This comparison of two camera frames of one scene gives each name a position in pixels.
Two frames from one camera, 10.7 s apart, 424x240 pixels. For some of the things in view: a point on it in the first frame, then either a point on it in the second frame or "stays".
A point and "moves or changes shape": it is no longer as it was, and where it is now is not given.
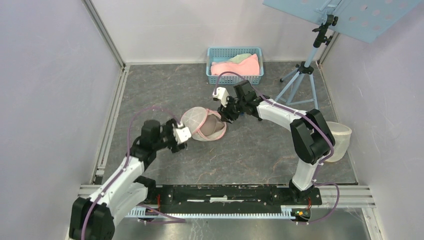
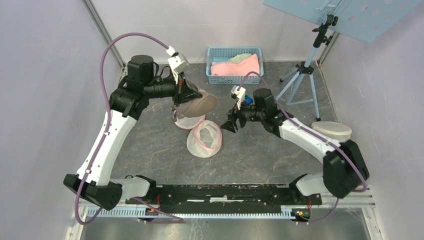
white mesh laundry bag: [205, 124] moves or changes shape
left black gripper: [169, 127] → [183, 92]
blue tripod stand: [303, 90] stays
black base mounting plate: [227, 199] stays
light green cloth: [239, 58] stays
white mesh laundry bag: [341, 134] stays
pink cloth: [249, 67] stays
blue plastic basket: [218, 54] stays
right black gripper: [223, 112] → [232, 116]
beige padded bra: [212, 124] → [196, 106]
